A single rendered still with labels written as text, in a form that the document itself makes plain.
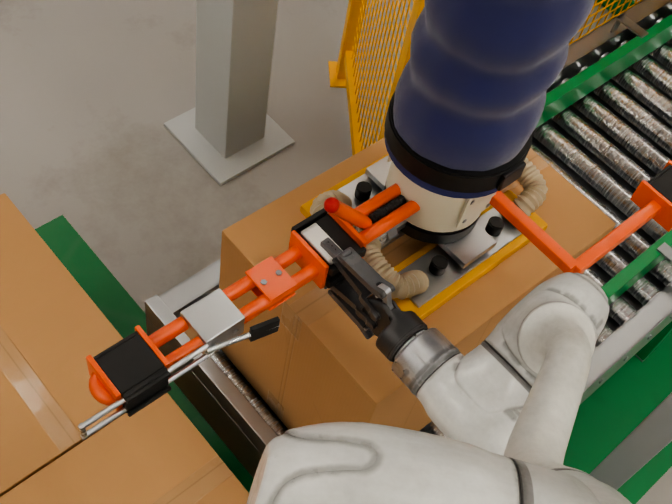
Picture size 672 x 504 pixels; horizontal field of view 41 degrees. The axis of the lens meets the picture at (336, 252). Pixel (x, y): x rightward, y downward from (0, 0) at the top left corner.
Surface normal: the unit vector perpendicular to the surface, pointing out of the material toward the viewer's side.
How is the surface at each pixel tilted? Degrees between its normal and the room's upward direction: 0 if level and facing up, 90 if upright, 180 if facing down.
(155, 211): 0
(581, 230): 0
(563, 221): 0
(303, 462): 24
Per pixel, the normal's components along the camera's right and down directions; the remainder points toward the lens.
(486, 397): -0.15, -0.26
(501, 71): -0.03, 0.97
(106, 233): 0.14, -0.56
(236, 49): 0.65, 0.67
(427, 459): 0.18, -0.82
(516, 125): 0.48, 0.59
